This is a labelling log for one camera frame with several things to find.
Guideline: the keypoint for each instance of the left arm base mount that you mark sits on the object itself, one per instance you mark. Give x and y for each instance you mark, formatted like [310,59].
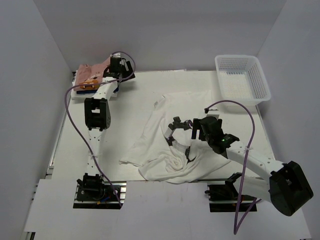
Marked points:
[92,192]

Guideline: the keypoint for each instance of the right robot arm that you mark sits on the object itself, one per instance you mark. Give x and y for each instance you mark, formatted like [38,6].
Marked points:
[282,184]

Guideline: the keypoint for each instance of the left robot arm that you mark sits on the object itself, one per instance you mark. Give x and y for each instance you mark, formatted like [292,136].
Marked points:
[97,84]

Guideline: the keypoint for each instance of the pink folded t shirt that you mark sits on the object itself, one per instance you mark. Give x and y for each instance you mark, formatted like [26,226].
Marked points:
[86,73]

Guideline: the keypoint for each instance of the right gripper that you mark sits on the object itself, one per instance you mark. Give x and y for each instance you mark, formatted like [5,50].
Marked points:
[197,125]

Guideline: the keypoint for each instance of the white plastic basket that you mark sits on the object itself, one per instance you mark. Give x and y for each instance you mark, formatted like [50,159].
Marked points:
[242,79]

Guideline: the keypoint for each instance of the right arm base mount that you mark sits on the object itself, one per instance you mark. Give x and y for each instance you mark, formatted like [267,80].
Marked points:
[223,195]

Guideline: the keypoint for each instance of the white printed t shirt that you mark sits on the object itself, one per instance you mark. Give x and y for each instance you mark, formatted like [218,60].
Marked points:
[165,151]

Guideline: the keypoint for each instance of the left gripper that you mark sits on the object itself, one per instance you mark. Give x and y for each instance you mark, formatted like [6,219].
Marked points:
[128,66]

